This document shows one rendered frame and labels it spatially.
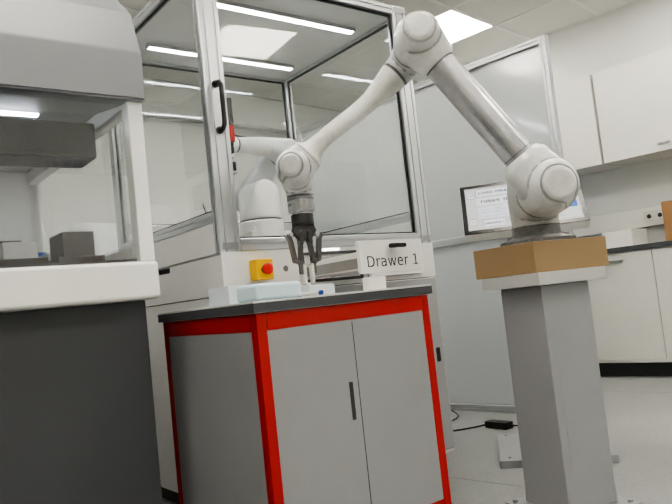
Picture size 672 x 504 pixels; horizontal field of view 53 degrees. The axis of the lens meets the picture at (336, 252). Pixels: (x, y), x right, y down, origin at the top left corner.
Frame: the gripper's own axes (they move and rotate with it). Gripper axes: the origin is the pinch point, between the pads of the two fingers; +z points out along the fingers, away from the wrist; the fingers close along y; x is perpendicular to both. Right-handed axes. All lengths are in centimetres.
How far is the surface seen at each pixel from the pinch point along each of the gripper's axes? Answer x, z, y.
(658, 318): -129, 45, -292
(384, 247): 5.4, -6.5, -26.3
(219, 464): 21, 50, 39
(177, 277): -50, -6, 34
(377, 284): 26.2, 6.1, -12.0
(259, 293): 45, 6, 30
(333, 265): -8.3, -2.7, -12.7
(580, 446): 39, 63, -69
